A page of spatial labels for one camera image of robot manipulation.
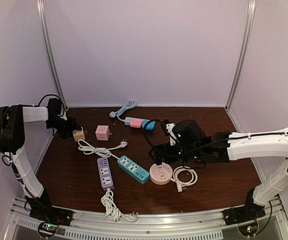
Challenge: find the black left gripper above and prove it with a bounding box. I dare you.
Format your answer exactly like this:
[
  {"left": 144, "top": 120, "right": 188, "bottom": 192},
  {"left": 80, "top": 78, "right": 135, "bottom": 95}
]
[{"left": 46, "top": 116, "right": 81, "bottom": 140}]

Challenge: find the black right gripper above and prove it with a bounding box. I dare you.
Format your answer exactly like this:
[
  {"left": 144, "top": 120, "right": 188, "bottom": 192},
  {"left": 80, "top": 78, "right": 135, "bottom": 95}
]
[{"left": 149, "top": 142, "right": 202, "bottom": 166}]

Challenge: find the beige cube socket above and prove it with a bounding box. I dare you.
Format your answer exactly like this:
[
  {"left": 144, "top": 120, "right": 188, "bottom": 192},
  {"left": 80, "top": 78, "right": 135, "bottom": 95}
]
[{"left": 72, "top": 128, "right": 88, "bottom": 142}]

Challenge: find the pink cube socket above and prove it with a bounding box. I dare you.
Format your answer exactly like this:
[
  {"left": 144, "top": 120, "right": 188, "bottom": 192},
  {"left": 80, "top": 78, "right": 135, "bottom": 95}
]
[{"left": 95, "top": 125, "right": 112, "bottom": 141}]

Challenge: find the round pink power socket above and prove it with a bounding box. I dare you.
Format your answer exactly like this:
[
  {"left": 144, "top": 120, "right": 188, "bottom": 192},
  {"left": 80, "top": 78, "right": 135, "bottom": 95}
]
[{"left": 149, "top": 162, "right": 173, "bottom": 185}]

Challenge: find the purple power strip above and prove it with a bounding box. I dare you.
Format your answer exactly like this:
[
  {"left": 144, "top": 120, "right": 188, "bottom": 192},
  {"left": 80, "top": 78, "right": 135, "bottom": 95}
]
[{"left": 97, "top": 157, "right": 114, "bottom": 191}]

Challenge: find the teal usb power strip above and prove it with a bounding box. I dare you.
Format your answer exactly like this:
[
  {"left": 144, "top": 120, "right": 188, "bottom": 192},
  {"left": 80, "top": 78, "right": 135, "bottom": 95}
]
[{"left": 117, "top": 155, "right": 150, "bottom": 184}]

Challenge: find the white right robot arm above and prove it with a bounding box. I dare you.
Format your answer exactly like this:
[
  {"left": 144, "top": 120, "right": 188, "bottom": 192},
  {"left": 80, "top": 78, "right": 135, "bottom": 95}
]
[{"left": 147, "top": 120, "right": 288, "bottom": 221}]

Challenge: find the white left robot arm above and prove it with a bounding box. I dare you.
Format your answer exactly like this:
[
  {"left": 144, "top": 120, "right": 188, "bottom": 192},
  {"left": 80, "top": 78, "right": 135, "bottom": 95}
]
[{"left": 0, "top": 94, "right": 82, "bottom": 222}]

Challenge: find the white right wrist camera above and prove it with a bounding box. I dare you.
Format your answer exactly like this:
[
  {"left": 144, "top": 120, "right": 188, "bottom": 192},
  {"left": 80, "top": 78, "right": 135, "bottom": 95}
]
[{"left": 166, "top": 123, "right": 177, "bottom": 146}]

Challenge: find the white coiled socket cable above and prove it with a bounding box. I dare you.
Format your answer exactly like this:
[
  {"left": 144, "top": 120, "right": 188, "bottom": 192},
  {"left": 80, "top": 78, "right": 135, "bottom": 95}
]
[{"left": 172, "top": 166, "right": 199, "bottom": 193}]

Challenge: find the white teal strip cable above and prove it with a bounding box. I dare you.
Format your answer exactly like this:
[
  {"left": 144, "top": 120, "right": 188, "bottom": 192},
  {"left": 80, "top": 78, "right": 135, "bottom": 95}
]
[{"left": 77, "top": 139, "right": 129, "bottom": 161}]

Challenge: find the light blue strip cable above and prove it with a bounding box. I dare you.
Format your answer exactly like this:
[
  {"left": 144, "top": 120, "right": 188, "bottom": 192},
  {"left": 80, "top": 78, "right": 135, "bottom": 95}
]
[{"left": 109, "top": 100, "right": 137, "bottom": 123}]

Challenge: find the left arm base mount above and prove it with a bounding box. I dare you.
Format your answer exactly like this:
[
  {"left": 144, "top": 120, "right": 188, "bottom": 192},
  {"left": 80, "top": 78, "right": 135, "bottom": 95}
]
[{"left": 29, "top": 203, "right": 73, "bottom": 239}]

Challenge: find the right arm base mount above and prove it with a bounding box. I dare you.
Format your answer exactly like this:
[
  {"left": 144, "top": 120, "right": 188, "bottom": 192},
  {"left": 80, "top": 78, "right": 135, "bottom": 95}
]
[{"left": 222, "top": 204, "right": 266, "bottom": 238}]

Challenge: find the white bundled strip cable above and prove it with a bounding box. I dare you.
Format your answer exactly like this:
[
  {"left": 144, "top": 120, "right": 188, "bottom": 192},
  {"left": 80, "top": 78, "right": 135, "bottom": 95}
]
[{"left": 100, "top": 188, "right": 138, "bottom": 223}]

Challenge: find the aluminium front rail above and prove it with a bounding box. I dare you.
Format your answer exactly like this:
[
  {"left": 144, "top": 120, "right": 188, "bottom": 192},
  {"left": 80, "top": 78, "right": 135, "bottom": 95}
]
[{"left": 1, "top": 197, "right": 288, "bottom": 240}]

